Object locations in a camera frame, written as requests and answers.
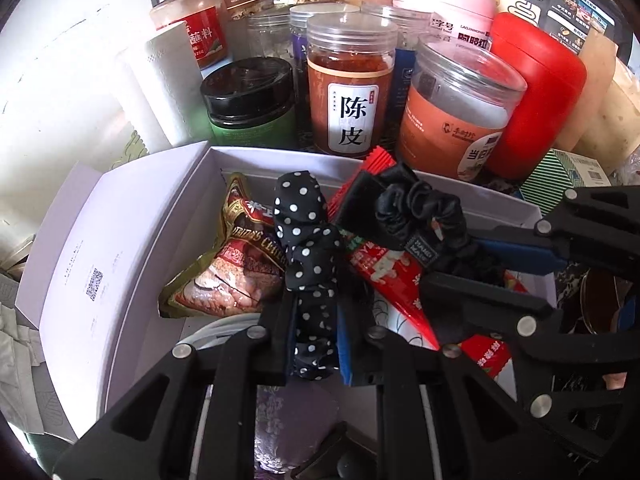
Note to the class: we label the brown kraft pouch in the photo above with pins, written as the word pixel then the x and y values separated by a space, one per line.
pixel 610 110

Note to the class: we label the red label seasoning jar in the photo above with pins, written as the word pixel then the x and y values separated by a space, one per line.
pixel 187 15

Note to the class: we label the pink lid jar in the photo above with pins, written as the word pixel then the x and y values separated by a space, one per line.
pixel 440 0

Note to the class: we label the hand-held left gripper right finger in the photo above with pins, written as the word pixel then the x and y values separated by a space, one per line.
pixel 347 350

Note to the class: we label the polka dot scrunchie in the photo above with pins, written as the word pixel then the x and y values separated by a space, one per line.
pixel 305 240

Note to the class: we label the cereal snack packet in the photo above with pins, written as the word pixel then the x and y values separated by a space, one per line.
pixel 225 270

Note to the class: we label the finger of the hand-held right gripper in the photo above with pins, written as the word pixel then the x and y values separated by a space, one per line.
pixel 520 252
pixel 500 305

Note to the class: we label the orange peel jar white label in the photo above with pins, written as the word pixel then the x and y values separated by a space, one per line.
pixel 350 90

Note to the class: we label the paper towel roll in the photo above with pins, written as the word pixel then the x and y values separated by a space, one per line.
pixel 160 85

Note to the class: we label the black scrunchie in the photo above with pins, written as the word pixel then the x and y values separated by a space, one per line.
pixel 420 215

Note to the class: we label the small red packet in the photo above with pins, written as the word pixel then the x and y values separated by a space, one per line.
pixel 487 360

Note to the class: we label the clear jar orange label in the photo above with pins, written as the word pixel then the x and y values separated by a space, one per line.
pixel 450 120

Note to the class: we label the purple embroidered pouch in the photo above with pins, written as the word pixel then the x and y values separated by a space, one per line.
pixel 290 420

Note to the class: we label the grey chair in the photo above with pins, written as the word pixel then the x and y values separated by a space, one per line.
pixel 50 410

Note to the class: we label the black lid green jar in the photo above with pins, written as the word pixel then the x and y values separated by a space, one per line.
pixel 247 100

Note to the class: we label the green white medicine box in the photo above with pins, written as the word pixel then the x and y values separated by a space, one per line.
pixel 560 175

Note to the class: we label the red snack packet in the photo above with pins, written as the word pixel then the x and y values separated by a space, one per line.
pixel 385 270

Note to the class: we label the red canister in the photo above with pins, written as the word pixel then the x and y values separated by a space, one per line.
pixel 540 95

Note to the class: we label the clear lid plastic jar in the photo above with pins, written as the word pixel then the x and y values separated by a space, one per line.
pixel 410 20
pixel 270 35

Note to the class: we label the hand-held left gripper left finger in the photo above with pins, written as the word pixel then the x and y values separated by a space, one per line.
pixel 272 360

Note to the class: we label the white pastry-print packet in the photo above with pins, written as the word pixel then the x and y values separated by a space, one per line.
pixel 387 312

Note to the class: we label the grey cloth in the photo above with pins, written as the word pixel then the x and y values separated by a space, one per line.
pixel 20 340

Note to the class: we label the white cardboard box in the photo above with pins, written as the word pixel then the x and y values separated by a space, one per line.
pixel 100 240

